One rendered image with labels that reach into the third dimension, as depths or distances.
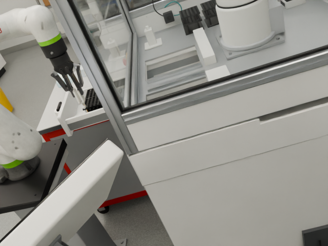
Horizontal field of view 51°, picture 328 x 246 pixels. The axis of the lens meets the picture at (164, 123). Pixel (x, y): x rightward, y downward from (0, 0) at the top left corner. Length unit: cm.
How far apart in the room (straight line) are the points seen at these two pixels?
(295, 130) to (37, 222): 79
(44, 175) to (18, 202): 14
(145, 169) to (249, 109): 38
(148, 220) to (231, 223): 88
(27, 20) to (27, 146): 46
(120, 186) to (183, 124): 115
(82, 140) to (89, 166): 121
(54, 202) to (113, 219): 162
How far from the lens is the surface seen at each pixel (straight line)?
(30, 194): 145
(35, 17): 138
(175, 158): 110
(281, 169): 123
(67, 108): 162
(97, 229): 190
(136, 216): 221
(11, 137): 129
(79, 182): 68
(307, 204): 140
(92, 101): 158
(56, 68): 148
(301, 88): 105
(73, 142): 192
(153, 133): 103
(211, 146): 109
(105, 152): 71
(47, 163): 154
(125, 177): 206
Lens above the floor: 159
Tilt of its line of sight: 34 degrees down
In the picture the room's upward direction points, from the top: 22 degrees counter-clockwise
